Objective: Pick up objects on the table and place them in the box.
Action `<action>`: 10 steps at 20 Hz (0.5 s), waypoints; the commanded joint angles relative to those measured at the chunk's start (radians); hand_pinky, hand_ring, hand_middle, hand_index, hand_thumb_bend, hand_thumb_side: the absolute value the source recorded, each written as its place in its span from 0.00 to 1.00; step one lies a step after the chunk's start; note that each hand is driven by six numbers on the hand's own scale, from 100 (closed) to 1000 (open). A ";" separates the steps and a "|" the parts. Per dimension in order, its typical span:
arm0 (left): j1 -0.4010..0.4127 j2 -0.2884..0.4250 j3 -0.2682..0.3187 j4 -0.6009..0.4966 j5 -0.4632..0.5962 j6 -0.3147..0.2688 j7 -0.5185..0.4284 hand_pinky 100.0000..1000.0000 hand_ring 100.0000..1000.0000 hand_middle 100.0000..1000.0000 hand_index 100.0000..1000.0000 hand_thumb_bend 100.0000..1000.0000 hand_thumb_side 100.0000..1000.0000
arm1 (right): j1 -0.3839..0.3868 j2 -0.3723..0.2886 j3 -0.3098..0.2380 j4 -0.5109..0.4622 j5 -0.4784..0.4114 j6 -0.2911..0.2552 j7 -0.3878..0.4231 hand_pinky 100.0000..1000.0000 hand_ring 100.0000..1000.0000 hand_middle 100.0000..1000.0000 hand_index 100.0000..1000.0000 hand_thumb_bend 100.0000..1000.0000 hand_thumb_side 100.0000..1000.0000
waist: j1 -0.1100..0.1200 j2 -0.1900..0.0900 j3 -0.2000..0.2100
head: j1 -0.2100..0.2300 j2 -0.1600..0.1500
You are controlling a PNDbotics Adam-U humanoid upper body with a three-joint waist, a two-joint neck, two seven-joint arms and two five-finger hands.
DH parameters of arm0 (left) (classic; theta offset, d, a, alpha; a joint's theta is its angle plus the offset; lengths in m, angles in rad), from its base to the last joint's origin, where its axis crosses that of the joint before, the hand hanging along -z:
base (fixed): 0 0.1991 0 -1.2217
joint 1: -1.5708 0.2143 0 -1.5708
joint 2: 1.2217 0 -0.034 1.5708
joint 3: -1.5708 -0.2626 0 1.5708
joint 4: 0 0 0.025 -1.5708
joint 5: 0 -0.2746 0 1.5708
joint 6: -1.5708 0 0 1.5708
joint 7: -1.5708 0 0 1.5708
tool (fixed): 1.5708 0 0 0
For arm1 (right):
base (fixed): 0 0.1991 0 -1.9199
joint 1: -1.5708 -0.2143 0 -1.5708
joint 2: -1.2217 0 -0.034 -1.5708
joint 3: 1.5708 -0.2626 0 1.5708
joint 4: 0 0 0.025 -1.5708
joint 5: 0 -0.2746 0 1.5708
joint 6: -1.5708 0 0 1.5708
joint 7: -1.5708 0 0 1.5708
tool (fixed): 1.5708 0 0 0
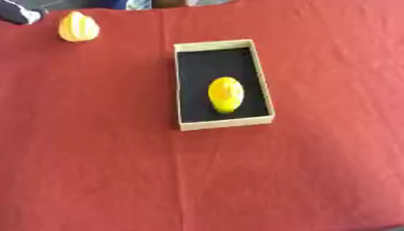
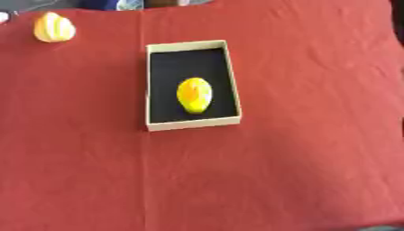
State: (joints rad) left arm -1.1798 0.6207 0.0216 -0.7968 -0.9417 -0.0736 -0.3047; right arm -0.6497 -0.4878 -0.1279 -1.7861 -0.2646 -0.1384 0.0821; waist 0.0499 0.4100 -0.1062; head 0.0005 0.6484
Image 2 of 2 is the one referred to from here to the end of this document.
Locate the tan cardboard box black inside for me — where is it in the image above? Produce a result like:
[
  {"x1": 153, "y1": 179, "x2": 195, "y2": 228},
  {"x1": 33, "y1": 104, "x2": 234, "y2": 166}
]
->
[{"x1": 143, "y1": 39, "x2": 243, "y2": 133}]

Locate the yellow orange toy mango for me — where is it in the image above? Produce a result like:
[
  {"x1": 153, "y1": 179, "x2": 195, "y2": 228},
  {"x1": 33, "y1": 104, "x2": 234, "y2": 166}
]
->
[{"x1": 175, "y1": 77, "x2": 215, "y2": 116}]

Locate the yellow ribbed toy fruit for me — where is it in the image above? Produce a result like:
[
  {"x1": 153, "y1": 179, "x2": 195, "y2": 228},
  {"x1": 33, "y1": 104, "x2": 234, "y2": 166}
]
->
[{"x1": 32, "y1": 11, "x2": 78, "y2": 43}]

